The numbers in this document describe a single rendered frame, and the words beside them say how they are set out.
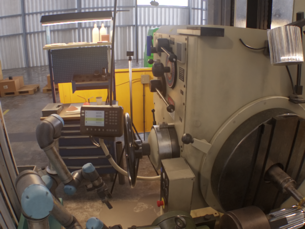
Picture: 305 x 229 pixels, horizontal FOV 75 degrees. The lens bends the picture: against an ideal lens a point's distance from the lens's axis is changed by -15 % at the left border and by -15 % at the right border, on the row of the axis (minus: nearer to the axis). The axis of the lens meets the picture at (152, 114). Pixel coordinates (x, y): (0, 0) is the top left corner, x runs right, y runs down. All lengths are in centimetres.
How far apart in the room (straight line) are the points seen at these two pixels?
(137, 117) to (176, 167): 296
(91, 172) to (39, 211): 71
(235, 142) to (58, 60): 251
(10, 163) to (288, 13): 175
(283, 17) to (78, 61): 234
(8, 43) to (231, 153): 1498
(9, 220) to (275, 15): 184
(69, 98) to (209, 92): 308
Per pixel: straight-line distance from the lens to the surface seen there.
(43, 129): 140
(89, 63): 295
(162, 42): 115
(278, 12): 147
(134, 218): 256
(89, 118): 179
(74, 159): 289
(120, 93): 371
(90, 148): 278
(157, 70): 108
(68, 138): 276
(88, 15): 270
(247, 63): 94
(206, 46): 85
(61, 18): 276
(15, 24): 1513
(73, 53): 297
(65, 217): 119
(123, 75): 364
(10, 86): 818
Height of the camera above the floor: 186
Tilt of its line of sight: 21 degrees down
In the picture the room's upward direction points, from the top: straight up
